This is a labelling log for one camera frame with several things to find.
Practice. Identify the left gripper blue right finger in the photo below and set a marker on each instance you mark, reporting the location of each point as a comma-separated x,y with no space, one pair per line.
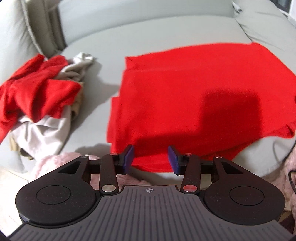
176,161

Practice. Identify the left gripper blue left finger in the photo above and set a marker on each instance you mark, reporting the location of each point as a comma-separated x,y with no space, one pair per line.
126,159

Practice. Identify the red sweater with duck logo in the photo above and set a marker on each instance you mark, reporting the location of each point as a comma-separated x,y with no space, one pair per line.
213,99

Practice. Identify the tan garment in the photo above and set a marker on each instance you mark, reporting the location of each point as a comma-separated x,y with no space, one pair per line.
47,136

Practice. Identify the white garment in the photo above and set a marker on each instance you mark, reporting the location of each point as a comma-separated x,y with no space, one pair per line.
74,71

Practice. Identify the pink fluffy rug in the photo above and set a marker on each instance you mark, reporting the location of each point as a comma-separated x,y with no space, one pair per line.
270,158

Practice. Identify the crumpled red garment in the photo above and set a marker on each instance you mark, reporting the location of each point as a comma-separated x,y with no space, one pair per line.
33,91

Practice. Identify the grey fabric sofa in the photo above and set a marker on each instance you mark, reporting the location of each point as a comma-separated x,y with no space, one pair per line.
112,30

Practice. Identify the grey sofa back cushion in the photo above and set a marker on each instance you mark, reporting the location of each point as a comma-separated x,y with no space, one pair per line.
18,43

